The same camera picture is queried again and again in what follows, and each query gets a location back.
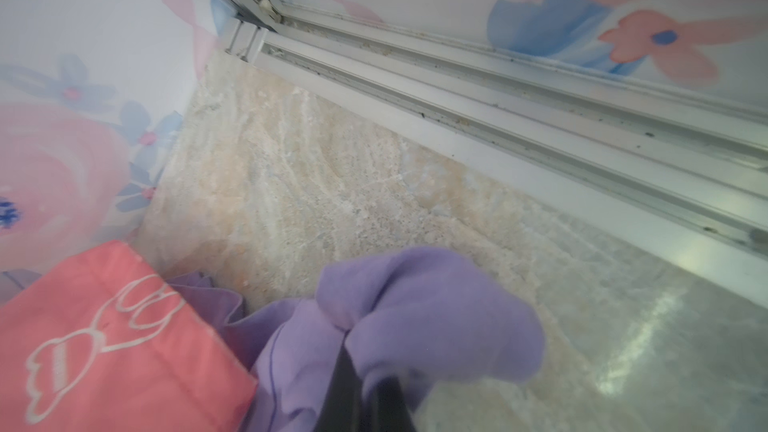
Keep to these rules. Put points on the purple cloth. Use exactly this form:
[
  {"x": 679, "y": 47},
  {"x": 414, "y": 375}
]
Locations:
[{"x": 421, "y": 316}]

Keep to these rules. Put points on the pink printed cloth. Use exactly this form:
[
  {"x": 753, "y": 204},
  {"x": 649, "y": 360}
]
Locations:
[{"x": 103, "y": 343}]

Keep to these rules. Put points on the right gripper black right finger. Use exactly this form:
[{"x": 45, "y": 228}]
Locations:
[{"x": 387, "y": 410}]

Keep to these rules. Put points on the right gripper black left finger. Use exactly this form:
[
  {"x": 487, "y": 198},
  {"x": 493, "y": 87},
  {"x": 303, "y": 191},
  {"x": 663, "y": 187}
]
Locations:
[{"x": 342, "y": 407}]

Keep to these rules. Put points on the right floor aluminium rail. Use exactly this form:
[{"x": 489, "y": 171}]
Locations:
[{"x": 679, "y": 175}]

